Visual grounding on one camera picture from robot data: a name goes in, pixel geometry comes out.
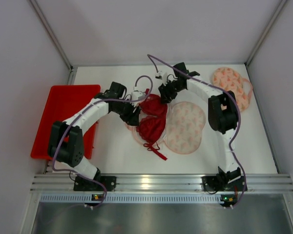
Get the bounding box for dark red bra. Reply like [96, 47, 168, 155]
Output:
[136, 94, 168, 161]

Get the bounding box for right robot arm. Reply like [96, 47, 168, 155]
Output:
[155, 62, 245, 192]

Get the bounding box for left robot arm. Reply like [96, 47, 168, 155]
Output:
[47, 82, 141, 182]

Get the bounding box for red plastic bin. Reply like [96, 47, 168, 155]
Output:
[30, 84, 101, 160]

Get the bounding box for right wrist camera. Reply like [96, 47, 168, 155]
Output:
[155, 71, 168, 82]

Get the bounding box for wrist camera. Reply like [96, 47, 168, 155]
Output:
[130, 90, 146, 102]
[155, 71, 168, 82]

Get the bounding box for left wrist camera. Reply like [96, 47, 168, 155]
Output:
[130, 90, 146, 102]

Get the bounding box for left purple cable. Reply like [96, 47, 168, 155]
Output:
[51, 75, 154, 208]

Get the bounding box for purple cable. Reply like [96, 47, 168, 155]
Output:
[146, 54, 248, 208]
[51, 75, 154, 208]

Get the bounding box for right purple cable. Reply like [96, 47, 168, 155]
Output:
[146, 54, 248, 208]

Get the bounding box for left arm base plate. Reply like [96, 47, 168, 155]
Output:
[73, 175, 116, 192]

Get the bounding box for left aluminium frame post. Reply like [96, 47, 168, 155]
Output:
[28, 0, 73, 71]

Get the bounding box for aluminium frame post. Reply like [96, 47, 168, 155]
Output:
[28, 0, 73, 71]
[244, 0, 290, 68]

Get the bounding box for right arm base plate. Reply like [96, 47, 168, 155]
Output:
[202, 174, 247, 194]

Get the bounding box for aluminium front rail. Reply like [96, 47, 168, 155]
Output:
[30, 173, 293, 194]

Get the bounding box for perforated cable duct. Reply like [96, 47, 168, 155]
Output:
[40, 194, 237, 203]

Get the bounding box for right aluminium frame post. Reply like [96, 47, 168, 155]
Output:
[244, 0, 290, 68]

